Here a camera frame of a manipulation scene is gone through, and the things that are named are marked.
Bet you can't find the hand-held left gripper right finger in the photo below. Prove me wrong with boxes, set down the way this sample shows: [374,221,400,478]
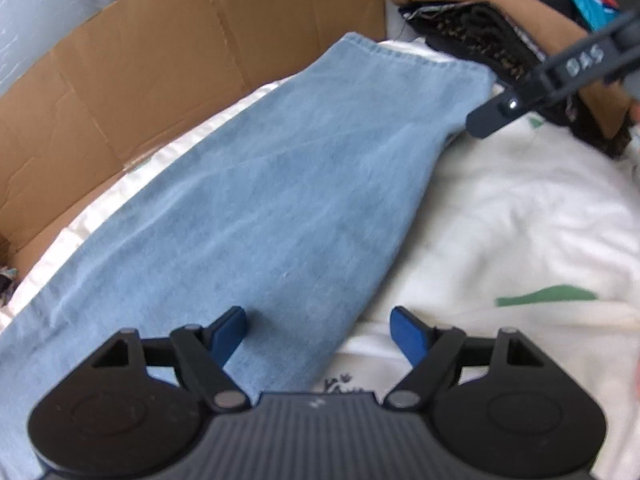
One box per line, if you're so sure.
[382,306,546,412]

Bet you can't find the light blue denim pants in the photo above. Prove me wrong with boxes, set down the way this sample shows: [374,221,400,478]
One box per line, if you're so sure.
[0,32,497,480]

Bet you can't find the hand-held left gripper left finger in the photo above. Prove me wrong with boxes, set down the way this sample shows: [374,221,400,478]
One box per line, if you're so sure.
[90,306,249,413]

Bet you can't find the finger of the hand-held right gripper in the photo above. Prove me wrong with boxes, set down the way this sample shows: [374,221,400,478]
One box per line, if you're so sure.
[465,10,640,140]

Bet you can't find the dark patterned garment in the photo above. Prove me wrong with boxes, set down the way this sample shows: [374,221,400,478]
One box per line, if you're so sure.
[397,2,634,159]

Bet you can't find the plastic-wrapped grey mattress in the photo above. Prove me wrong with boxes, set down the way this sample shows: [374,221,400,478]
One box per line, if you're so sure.
[0,0,127,97]

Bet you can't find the cream printed bedsheet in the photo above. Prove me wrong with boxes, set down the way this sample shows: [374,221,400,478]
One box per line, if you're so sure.
[0,40,640,480]

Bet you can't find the brown cardboard sheet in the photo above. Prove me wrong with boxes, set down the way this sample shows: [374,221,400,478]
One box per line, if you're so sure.
[0,0,389,272]

